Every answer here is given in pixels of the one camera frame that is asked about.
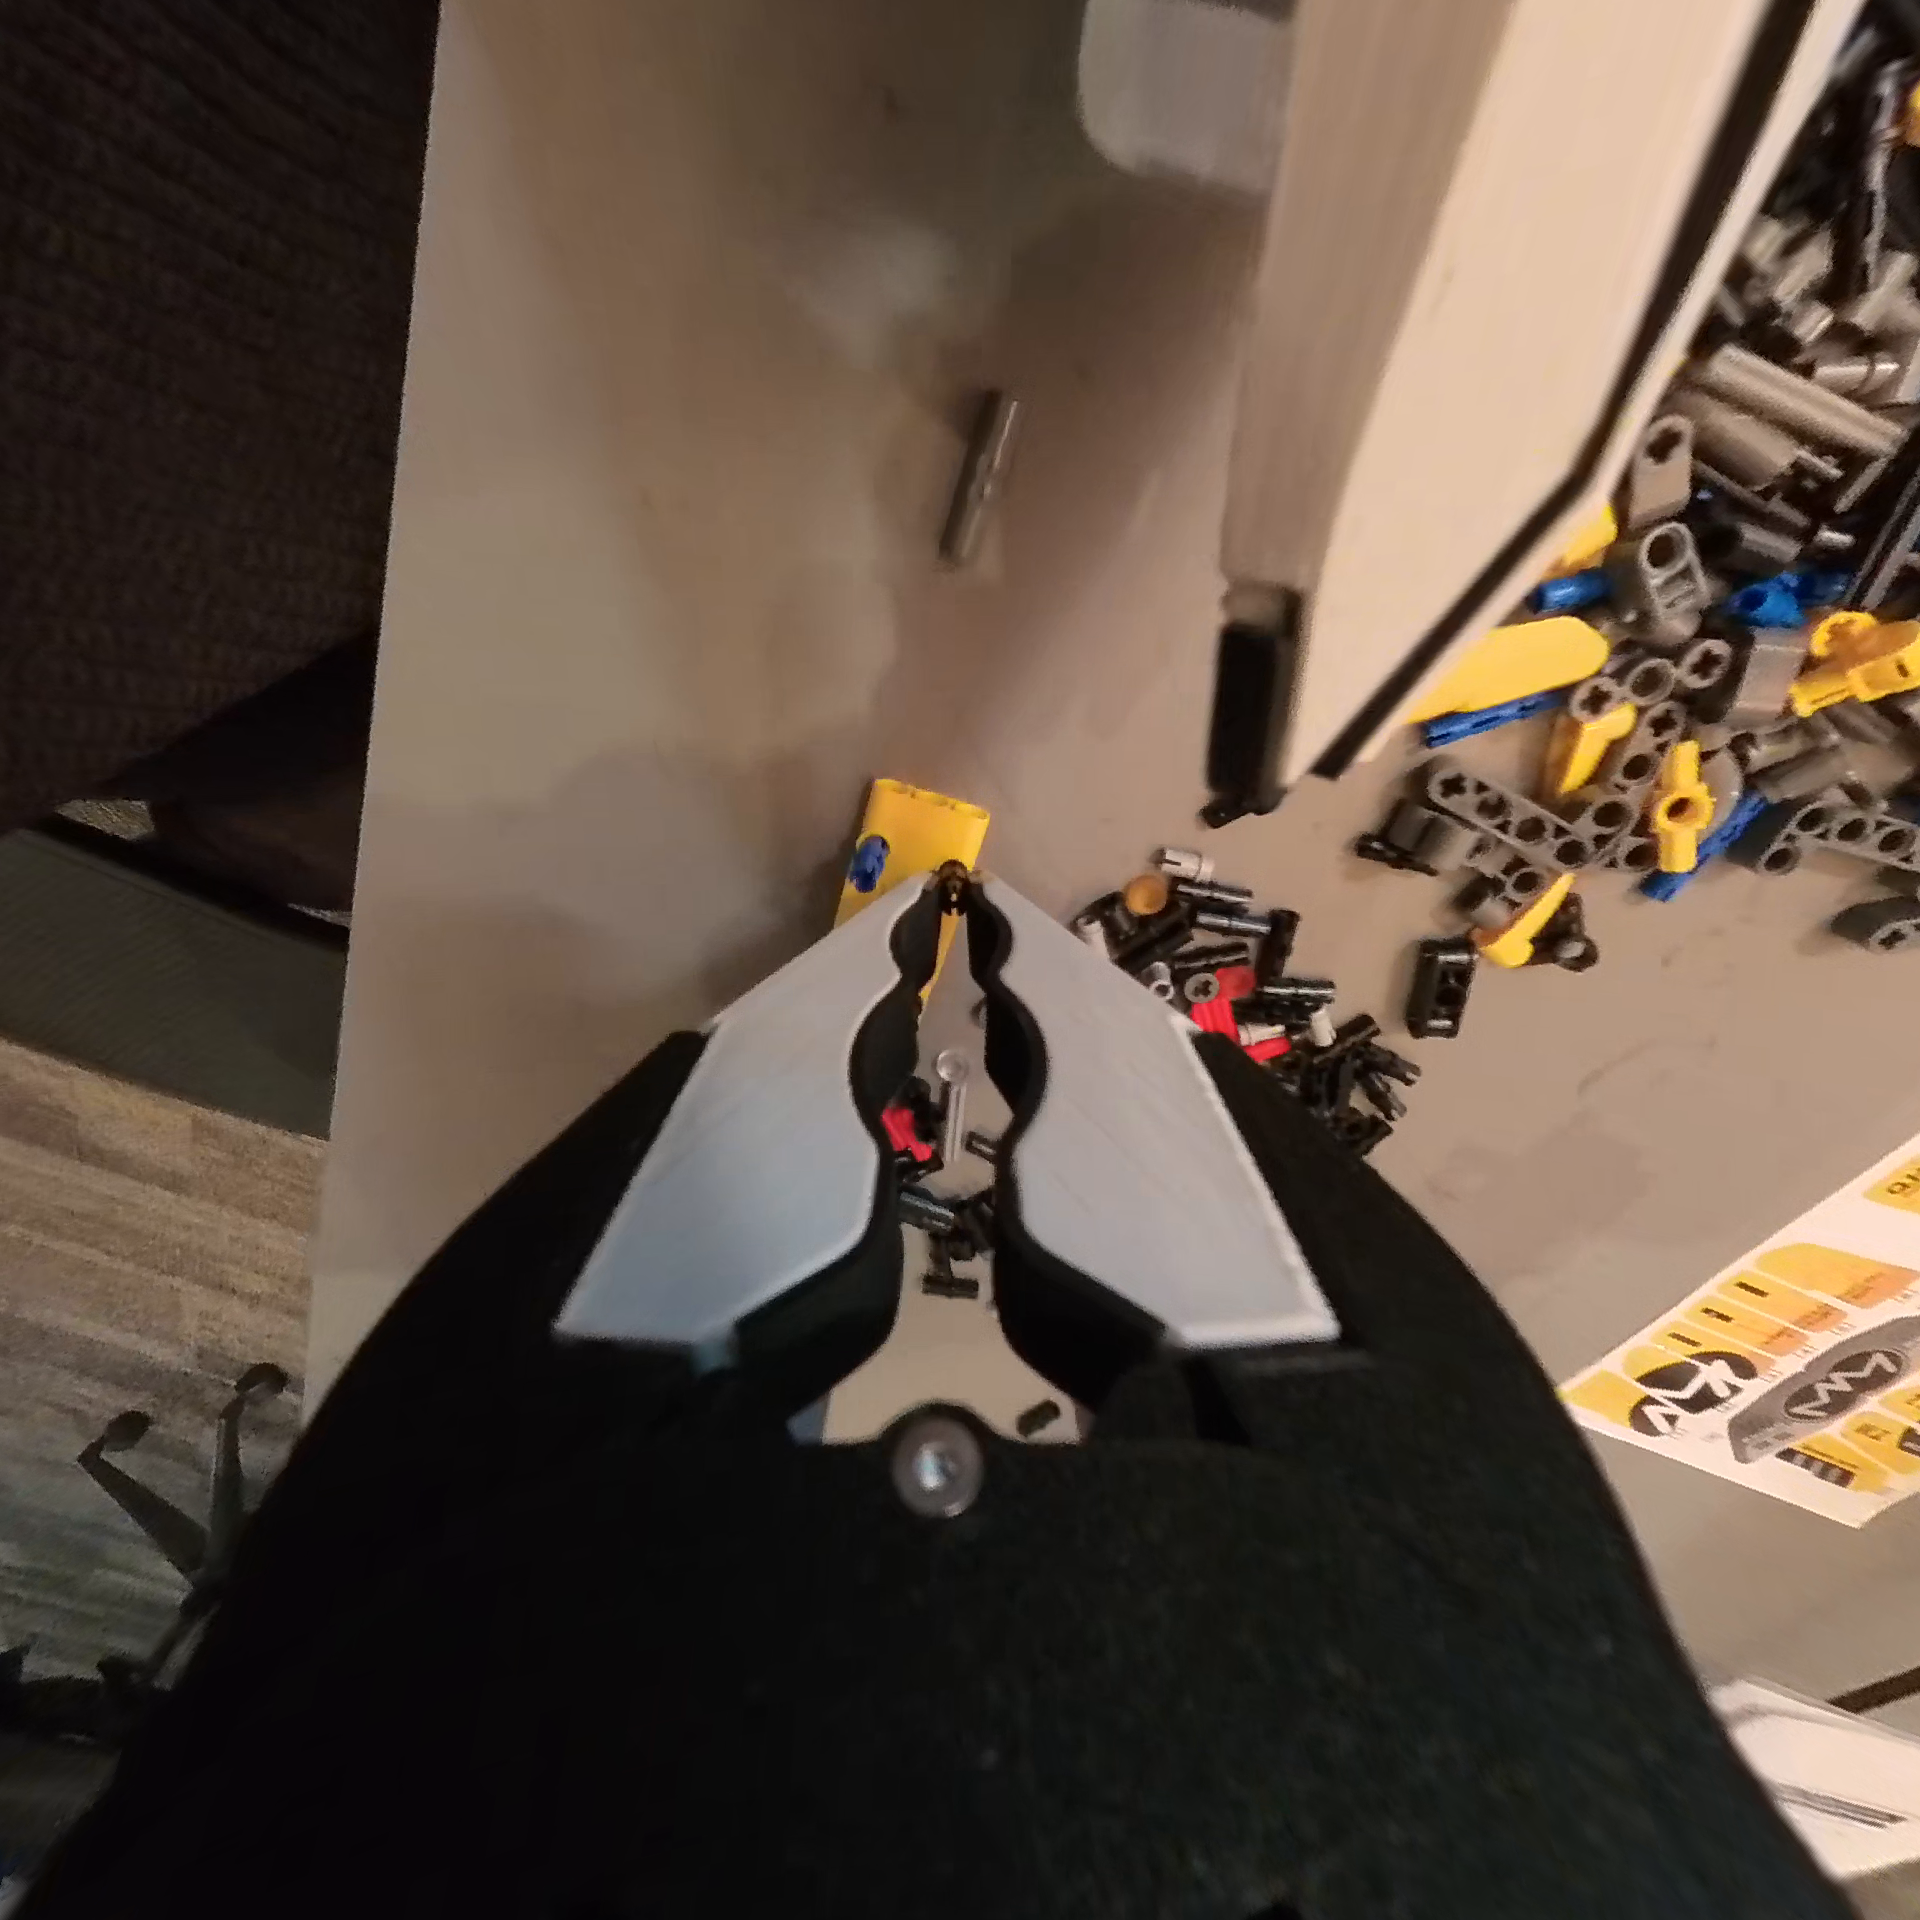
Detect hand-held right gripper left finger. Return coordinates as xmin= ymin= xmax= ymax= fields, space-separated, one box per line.
xmin=553 ymin=874 xmax=964 ymax=1374

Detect laminated paper sheet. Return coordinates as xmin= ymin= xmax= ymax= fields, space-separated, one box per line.
xmin=1710 ymin=1672 xmax=1920 ymax=1878

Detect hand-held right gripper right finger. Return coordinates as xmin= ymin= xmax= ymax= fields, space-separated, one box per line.
xmin=959 ymin=874 xmax=1342 ymax=1404

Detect grey toy axle tube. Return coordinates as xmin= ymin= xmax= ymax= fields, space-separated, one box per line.
xmin=940 ymin=390 xmax=1025 ymax=570

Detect black swivel chair legs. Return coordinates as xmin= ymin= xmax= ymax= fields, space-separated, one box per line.
xmin=0 ymin=1357 xmax=294 ymax=1742

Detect yellow sticker sheet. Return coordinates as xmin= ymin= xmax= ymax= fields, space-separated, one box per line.
xmin=1559 ymin=1139 xmax=1920 ymax=1533

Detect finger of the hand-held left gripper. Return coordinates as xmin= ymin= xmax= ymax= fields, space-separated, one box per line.
xmin=1209 ymin=0 xmax=1826 ymax=828

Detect yellow brick panel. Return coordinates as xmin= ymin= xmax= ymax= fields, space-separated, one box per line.
xmin=828 ymin=775 xmax=990 ymax=1007

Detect pile of small black pins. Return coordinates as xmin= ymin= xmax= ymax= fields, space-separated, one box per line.
xmin=885 ymin=849 xmax=1424 ymax=1444

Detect pile of mixed toy bricks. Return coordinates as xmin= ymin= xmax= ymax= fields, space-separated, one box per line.
xmin=1356 ymin=0 xmax=1920 ymax=964

